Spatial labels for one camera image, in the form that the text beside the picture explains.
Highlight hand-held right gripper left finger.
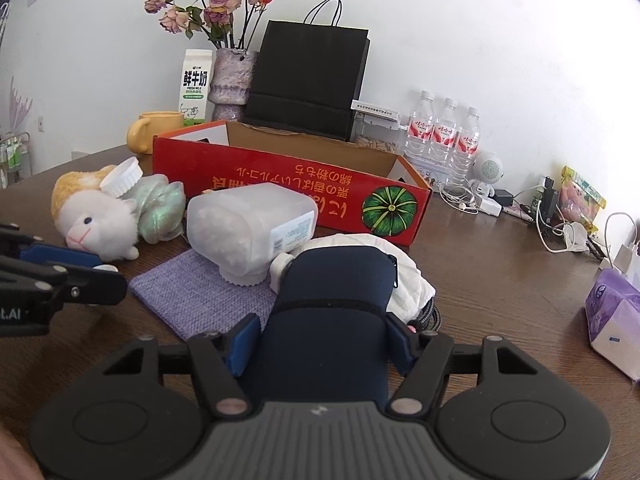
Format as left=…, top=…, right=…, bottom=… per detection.
left=102, top=314, right=262, bottom=418

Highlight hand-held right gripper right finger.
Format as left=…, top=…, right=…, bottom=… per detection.
left=384, top=314, right=538, bottom=417

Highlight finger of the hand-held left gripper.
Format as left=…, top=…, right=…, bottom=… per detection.
left=0, top=256, right=129, bottom=307
left=0, top=224, right=119, bottom=275

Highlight black braided cable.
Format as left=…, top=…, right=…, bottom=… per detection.
left=406, top=302, right=444, bottom=333

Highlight white cloth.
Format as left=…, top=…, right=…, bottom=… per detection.
left=300, top=234, right=437, bottom=323

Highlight white and yellow plush toy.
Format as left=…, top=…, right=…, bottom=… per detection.
left=51, top=165, right=141, bottom=262

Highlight purple woven cloth mat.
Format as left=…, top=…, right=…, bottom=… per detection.
left=129, top=249, right=281, bottom=340

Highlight navy blue pouch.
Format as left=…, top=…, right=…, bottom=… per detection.
left=240, top=247, right=398, bottom=411

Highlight small white round device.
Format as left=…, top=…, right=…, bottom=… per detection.
left=270, top=252, right=296, bottom=293

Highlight translucent plastic jar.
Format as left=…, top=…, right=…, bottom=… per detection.
left=186, top=182, right=319, bottom=286

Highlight red cardboard box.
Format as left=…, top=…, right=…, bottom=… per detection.
left=152, top=120, right=433, bottom=247

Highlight yellow mug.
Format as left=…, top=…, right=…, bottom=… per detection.
left=126, top=111, right=186, bottom=156

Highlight white charger block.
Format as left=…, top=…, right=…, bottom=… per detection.
left=472, top=192, right=502, bottom=217

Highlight white robot speaker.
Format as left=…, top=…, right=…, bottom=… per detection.
left=470, top=150, right=505, bottom=196

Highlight clear seed container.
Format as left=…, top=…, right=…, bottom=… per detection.
left=352, top=112, right=401, bottom=156

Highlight black stand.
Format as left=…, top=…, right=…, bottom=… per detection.
left=537, top=176, right=563, bottom=226

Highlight white and green milk carton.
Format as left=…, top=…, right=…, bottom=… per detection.
left=178, top=49, right=216, bottom=127

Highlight purple tissue pack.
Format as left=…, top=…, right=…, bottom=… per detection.
left=585, top=267, right=640, bottom=383

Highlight yellow and pink snack packet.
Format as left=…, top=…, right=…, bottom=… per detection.
left=559, top=166, right=607, bottom=233

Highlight flat white card box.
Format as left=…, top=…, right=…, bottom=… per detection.
left=351, top=100, right=401, bottom=117

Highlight white power adapter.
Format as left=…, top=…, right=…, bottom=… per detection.
left=602, top=211, right=640, bottom=286

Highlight purple textured vase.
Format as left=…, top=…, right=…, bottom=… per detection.
left=207, top=47, right=260, bottom=122

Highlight black paper bag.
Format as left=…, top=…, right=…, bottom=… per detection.
left=243, top=0, right=371, bottom=142

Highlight dried pink rose bouquet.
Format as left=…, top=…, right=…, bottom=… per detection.
left=144, top=0, right=276, bottom=51

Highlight metal wire rack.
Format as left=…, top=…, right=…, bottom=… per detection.
left=0, top=130, right=32, bottom=188

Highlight white wired earphones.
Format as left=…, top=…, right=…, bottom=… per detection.
left=439, top=177, right=483, bottom=211

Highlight white cable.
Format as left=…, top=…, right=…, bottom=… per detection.
left=535, top=200, right=592, bottom=254

